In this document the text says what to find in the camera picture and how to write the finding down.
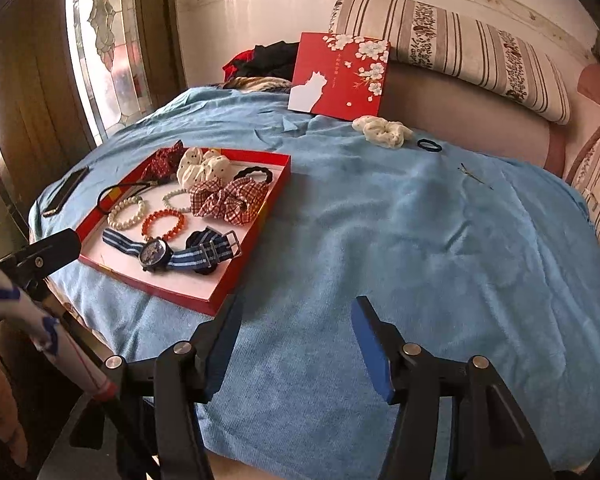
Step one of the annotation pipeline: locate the black cord necklace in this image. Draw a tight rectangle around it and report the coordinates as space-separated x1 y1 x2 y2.
95 179 176 216

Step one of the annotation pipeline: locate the white polka dot scrunchie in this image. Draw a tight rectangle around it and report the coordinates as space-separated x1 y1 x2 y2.
176 148 234 190

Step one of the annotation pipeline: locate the black smartphone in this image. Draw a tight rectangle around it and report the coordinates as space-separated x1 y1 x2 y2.
42 166 91 218

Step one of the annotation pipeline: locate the blue towel blanket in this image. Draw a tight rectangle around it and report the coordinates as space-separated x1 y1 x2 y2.
29 87 600 479

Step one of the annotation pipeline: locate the white pearl bracelet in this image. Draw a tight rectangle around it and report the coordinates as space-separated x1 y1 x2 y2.
106 195 148 232

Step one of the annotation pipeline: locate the black wavy hair tie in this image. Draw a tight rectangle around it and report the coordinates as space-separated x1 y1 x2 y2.
232 164 275 187

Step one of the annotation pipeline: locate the red floral box lid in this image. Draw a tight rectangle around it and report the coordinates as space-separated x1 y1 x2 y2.
288 32 390 122

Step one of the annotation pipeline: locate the blue striped strap watch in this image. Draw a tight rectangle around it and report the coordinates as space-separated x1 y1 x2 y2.
102 228 242 275

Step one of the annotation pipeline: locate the red polka dot scrunchie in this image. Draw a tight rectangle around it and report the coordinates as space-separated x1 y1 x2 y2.
140 140 186 181

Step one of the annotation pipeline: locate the cream lace scrunchie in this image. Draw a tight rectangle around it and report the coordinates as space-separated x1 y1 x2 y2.
351 115 415 150

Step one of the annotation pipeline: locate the pale green bead bracelet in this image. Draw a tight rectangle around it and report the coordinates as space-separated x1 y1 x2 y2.
161 186 195 214

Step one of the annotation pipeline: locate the red tray box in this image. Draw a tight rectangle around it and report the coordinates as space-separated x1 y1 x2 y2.
76 148 291 315

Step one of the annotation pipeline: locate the thin hair pin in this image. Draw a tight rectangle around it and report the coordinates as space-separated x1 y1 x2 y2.
458 162 493 191

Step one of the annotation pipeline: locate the dark clothes pile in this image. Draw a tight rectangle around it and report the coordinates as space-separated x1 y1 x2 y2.
220 41 299 93

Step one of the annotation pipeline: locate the red coral bead bracelet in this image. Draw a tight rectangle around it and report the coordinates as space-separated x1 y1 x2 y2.
140 208 187 244

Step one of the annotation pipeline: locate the striped floral bolster pillow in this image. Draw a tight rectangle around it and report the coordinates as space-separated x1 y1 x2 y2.
329 0 571 125

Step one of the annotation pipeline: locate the stained glass window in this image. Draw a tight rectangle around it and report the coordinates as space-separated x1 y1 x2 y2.
66 0 154 145

